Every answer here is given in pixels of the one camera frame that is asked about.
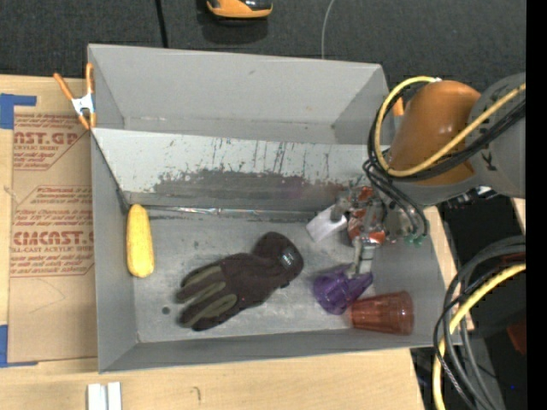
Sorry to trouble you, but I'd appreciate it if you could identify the yellow corn cob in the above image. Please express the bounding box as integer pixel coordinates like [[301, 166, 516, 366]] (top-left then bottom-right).
[[125, 203, 156, 279]]

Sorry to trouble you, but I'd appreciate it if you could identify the grey metal bin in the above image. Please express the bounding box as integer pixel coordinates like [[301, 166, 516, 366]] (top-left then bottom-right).
[[86, 44, 462, 374]]

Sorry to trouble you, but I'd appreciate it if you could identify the brown cardboard board, red print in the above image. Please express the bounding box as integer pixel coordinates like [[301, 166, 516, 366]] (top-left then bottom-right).
[[0, 73, 99, 367]]

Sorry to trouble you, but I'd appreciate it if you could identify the dark brown glove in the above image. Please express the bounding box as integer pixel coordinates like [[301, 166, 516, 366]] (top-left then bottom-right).
[[175, 231, 305, 332]]

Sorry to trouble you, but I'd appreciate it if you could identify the clear purple plastic cup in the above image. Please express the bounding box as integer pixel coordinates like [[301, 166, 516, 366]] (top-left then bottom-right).
[[312, 264, 374, 316]]

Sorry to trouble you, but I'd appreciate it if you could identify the red and white crushed can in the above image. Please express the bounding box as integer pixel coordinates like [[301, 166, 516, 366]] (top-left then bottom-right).
[[345, 185, 388, 247]]

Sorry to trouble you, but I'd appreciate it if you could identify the white plastic piece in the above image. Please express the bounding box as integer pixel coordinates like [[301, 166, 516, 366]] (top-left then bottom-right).
[[305, 205, 349, 243]]

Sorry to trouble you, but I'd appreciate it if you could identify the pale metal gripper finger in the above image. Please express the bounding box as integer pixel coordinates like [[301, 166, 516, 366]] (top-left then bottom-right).
[[350, 237, 364, 279], [362, 242, 377, 278]]

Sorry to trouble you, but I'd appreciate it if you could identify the clear orange-red plastic cup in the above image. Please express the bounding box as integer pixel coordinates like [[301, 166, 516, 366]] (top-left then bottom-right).
[[350, 290, 415, 337]]

